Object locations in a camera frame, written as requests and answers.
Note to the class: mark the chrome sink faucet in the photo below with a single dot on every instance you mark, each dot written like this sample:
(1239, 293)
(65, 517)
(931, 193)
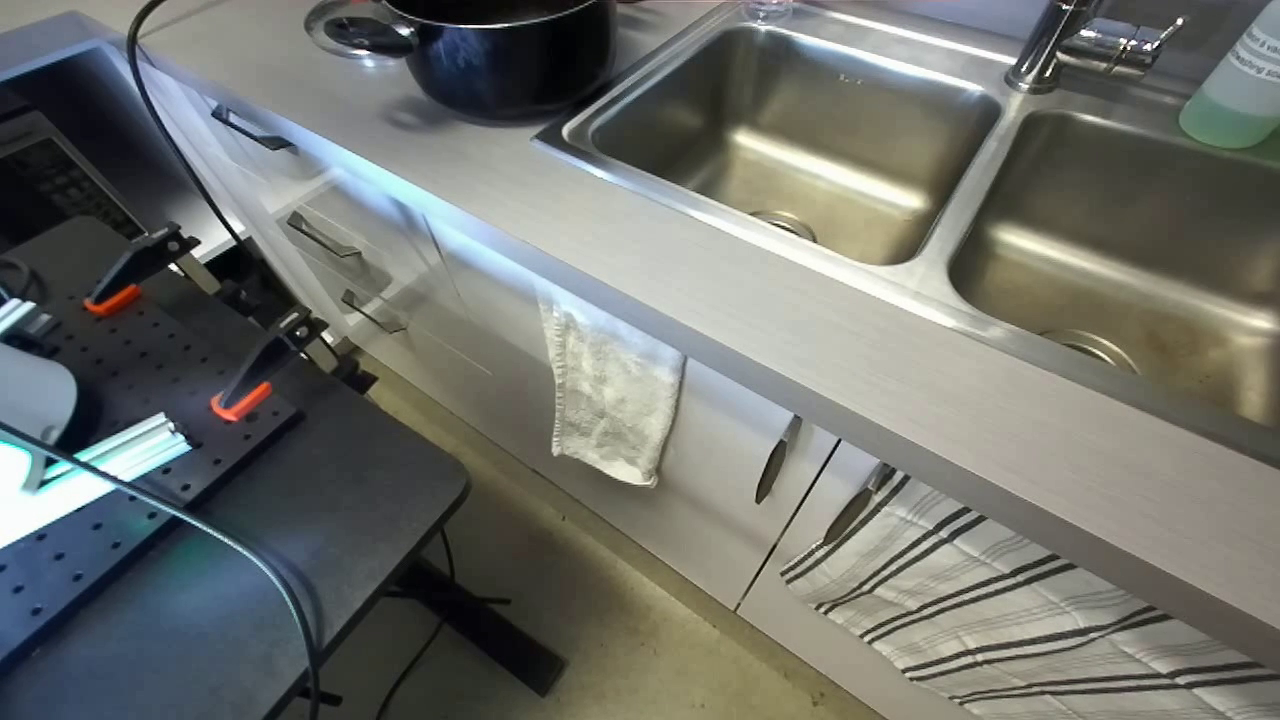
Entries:
(1055, 44)

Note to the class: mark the stainless steel double sink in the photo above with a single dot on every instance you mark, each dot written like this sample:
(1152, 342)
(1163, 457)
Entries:
(827, 146)

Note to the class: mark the aluminium extrusion bar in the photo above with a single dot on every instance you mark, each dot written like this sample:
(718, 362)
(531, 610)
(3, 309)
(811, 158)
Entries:
(127, 445)

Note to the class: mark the green dish soap bottle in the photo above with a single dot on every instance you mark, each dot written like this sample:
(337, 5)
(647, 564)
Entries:
(1242, 94)

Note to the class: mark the white black-striped towel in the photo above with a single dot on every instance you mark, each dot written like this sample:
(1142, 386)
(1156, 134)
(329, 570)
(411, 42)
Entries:
(1066, 626)

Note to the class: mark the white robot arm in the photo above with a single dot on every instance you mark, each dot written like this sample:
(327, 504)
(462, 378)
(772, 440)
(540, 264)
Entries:
(34, 401)

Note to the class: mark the black clamp orange tip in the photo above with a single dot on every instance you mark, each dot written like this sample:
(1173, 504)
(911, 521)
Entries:
(265, 364)
(140, 260)

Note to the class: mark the round glass lid black knob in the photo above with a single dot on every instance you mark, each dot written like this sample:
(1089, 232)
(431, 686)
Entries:
(319, 28)

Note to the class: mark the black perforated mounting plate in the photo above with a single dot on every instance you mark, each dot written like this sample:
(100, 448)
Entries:
(133, 521)

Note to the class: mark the black cooking pot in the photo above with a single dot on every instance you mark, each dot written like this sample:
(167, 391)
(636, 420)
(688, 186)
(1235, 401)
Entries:
(512, 67)

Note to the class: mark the black work table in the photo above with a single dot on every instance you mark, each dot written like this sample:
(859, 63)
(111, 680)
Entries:
(335, 504)

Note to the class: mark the white hanging dish towel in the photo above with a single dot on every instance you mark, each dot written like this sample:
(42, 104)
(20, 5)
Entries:
(614, 401)

